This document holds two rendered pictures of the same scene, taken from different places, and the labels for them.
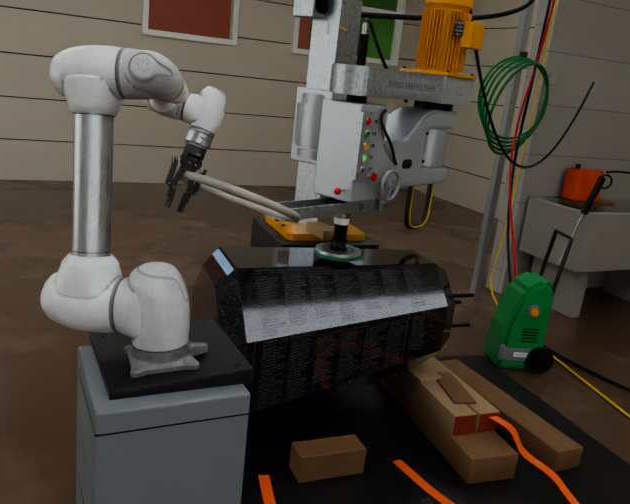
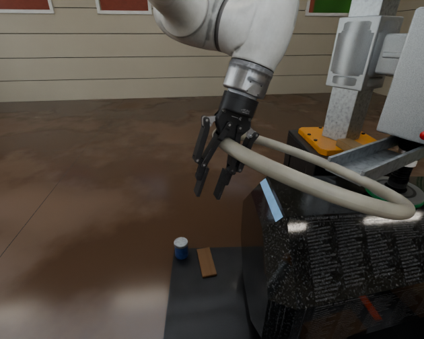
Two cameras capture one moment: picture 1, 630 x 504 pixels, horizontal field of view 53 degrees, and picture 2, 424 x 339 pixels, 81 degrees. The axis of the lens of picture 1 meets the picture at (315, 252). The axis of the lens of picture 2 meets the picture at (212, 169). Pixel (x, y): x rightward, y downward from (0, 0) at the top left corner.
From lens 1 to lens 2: 1.76 m
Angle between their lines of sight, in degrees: 22
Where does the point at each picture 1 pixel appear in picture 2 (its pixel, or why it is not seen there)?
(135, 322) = not seen: outside the picture
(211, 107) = (270, 15)
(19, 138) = (167, 77)
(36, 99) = (173, 56)
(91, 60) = not seen: outside the picture
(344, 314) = (407, 271)
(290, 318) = (345, 278)
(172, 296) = not seen: outside the picture
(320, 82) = (365, 9)
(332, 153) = (419, 83)
